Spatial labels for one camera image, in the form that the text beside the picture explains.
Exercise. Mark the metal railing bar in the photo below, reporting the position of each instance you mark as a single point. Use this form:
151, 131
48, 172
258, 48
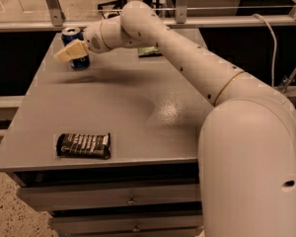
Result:
190, 23

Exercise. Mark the grey drawer cabinet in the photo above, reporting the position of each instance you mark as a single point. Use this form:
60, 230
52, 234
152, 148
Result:
151, 112

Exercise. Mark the blue pepsi can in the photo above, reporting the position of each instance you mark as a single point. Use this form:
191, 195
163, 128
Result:
74, 50

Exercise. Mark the lower drawer knob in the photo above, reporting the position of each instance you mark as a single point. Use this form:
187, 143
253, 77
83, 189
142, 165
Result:
136, 228

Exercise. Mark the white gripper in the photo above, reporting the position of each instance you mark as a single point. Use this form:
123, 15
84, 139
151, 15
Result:
93, 40

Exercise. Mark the drawer knob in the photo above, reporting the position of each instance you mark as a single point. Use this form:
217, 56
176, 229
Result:
136, 228
131, 201

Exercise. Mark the green chip bag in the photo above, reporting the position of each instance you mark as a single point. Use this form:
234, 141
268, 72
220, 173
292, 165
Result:
148, 51

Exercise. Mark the left metal bracket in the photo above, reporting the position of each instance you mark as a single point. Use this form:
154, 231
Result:
55, 12

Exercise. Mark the upper drawer knob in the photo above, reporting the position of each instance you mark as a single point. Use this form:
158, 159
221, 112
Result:
131, 201

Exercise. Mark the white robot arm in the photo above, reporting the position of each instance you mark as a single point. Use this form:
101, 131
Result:
247, 143

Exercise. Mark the grey drawer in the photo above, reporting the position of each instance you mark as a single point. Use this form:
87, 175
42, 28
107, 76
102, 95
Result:
163, 224
107, 195

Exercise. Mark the lower grey drawer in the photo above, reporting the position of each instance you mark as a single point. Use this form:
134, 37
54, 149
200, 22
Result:
163, 224

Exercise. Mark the middle metal bracket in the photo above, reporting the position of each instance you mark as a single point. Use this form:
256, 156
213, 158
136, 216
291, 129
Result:
181, 11

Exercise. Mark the upper grey drawer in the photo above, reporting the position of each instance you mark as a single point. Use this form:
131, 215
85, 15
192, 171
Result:
107, 195

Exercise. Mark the black snack packet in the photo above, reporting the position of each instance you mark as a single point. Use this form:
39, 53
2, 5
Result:
77, 145

